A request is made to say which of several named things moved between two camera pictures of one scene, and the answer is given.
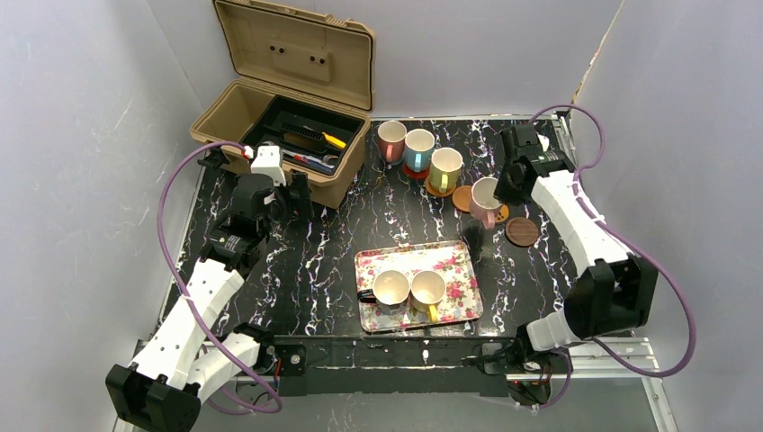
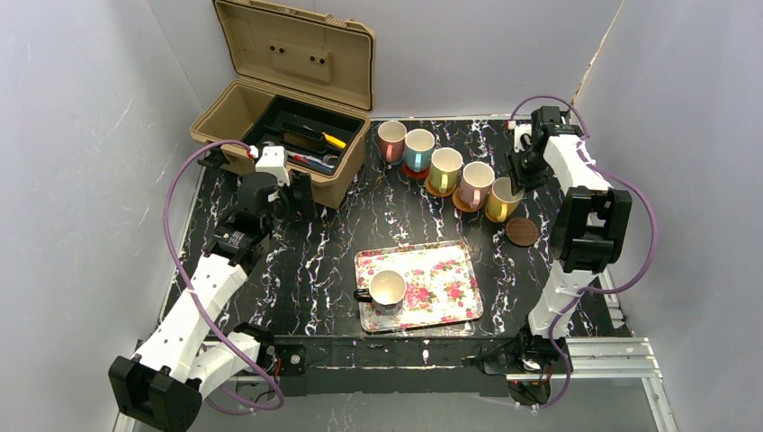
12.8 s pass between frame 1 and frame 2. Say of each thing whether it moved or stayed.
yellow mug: moved
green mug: stayed
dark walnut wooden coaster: stayed
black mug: stayed
